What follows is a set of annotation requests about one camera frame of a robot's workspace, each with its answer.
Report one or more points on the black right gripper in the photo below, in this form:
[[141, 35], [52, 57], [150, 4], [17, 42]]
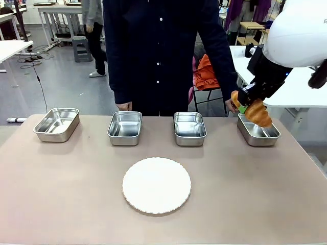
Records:
[[270, 76]]

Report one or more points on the golden brown croissant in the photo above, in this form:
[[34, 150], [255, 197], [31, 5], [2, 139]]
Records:
[[258, 114]]

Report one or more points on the person's right forearm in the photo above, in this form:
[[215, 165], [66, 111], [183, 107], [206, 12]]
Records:
[[120, 79]]

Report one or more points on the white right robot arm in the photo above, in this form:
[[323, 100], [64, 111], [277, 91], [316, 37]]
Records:
[[293, 33]]

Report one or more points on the person's left forearm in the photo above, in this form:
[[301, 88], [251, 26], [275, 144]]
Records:
[[224, 74]]

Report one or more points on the steel rectangular container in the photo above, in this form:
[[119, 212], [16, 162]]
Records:
[[125, 128], [189, 128], [255, 136], [56, 126]]

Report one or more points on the person's left hand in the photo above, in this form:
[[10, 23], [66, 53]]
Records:
[[231, 104]]

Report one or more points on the person's right hand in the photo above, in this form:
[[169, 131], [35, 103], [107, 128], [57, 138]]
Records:
[[124, 106]]

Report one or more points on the orange cloth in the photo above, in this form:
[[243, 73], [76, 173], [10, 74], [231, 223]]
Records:
[[205, 75]]

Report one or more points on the black bottle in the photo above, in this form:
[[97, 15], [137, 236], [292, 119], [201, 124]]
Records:
[[250, 50]]

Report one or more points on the wooden shelf rack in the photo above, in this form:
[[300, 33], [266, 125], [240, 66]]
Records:
[[251, 32]]

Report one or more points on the dark furry object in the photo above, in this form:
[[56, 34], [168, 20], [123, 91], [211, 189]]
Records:
[[318, 77]]

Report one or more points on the purple hanging clothes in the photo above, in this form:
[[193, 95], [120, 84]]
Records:
[[245, 10]]

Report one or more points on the person in dark shirt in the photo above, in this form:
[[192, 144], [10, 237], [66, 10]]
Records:
[[158, 51]]

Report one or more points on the white scalloped plate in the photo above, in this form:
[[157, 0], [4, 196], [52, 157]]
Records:
[[156, 185]]

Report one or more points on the person in grey top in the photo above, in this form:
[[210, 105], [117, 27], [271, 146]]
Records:
[[95, 38]]

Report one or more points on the grey step stool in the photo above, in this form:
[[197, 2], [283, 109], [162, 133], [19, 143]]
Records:
[[81, 49]]

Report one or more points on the white work table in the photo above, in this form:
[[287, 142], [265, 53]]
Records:
[[60, 15]]

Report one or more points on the white floor power strip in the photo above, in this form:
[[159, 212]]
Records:
[[16, 119]]

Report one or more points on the white side table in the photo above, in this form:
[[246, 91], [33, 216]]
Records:
[[12, 49]]

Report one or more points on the black chair frame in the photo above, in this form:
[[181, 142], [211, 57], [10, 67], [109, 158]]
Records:
[[208, 97]]

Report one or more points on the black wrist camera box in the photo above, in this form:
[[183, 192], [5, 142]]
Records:
[[255, 61]]

